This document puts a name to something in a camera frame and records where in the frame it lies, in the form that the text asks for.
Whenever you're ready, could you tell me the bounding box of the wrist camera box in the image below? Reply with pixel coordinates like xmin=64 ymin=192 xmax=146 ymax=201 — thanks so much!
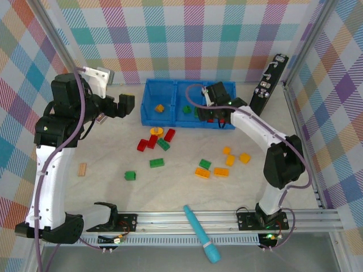
xmin=201 ymin=87 xmax=213 ymax=108
xmin=82 ymin=66 xmax=115 ymax=99

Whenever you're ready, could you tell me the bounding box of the aluminium wall rail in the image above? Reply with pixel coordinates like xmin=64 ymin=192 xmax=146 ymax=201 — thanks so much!
xmin=86 ymin=82 xmax=286 ymax=86

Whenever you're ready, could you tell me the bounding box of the aluminium corner post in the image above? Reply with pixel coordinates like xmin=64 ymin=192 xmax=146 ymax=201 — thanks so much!
xmin=283 ymin=0 xmax=340 ymax=86
xmin=28 ymin=0 xmax=89 ymax=93

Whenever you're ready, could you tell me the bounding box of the blue three-compartment bin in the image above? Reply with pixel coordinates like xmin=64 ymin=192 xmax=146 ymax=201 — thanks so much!
xmin=140 ymin=79 xmax=238 ymax=130

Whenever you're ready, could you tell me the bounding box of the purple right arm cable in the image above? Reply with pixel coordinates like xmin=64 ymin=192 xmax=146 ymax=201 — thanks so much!
xmin=185 ymin=83 xmax=313 ymax=252

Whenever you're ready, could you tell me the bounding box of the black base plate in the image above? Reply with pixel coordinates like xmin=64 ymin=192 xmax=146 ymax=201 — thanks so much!
xmin=86 ymin=212 xmax=139 ymax=233
xmin=236 ymin=211 xmax=290 ymax=232

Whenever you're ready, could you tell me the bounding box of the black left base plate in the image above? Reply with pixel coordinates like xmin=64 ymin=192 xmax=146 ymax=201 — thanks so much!
xmin=86 ymin=212 xmax=139 ymax=233

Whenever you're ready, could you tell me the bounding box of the teal pen-shaped tool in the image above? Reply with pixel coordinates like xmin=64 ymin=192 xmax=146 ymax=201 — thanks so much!
xmin=183 ymin=205 xmax=221 ymax=264

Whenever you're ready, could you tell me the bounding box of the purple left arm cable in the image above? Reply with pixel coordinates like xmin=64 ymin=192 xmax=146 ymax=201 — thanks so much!
xmin=33 ymin=66 xmax=104 ymax=272

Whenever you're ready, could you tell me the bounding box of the grey slotted cable duct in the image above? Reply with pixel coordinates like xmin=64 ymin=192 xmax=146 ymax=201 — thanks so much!
xmin=44 ymin=236 xmax=261 ymax=247

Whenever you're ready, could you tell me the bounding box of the black case with metal latches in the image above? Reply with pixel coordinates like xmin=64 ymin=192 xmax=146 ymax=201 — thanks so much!
xmin=248 ymin=53 xmax=290 ymax=117

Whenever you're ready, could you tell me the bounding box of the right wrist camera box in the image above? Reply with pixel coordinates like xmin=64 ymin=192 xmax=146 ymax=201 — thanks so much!
xmin=201 ymin=87 xmax=213 ymax=108

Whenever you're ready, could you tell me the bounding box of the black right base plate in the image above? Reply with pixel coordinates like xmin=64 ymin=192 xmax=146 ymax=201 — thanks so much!
xmin=236 ymin=211 xmax=290 ymax=232

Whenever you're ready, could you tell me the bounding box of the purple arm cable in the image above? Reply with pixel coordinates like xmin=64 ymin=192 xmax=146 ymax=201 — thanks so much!
xmin=185 ymin=83 xmax=313 ymax=252
xmin=33 ymin=66 xmax=104 ymax=272

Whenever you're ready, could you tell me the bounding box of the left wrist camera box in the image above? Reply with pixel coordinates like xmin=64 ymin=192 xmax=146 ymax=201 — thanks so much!
xmin=82 ymin=66 xmax=115 ymax=99

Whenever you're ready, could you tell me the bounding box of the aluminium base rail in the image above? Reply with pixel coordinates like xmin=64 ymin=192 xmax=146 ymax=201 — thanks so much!
xmin=30 ymin=209 xmax=344 ymax=235

